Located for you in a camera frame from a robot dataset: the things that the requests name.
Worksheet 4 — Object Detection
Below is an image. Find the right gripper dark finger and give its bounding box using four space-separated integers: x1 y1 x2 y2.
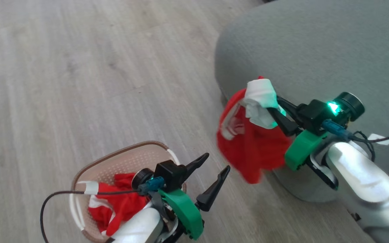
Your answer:
268 108 300 137
277 96 304 124

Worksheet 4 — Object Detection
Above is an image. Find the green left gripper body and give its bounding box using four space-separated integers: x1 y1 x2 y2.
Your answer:
157 188 205 241

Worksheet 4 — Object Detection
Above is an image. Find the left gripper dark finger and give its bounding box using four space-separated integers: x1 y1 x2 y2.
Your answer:
195 165 231 212
184 153 210 176

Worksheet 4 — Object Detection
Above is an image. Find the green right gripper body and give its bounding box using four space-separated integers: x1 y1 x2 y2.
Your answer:
284 130 329 171

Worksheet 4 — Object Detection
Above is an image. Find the red and white garment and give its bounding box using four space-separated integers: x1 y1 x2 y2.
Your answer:
216 76 293 185

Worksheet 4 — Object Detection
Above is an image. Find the beige perforated laundry basket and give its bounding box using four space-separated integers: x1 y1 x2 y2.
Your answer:
69 141 187 243

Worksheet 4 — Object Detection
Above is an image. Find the red garment with white trim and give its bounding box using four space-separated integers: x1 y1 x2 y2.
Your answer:
88 173 150 237

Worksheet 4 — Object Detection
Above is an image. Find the grey sofa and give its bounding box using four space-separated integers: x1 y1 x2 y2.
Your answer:
214 0 389 203

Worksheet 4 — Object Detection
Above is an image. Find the white basket handle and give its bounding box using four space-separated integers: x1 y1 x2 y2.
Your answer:
69 181 90 232
166 148 181 166

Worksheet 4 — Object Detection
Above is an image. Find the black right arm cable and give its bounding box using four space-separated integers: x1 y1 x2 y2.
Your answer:
322 119 389 162

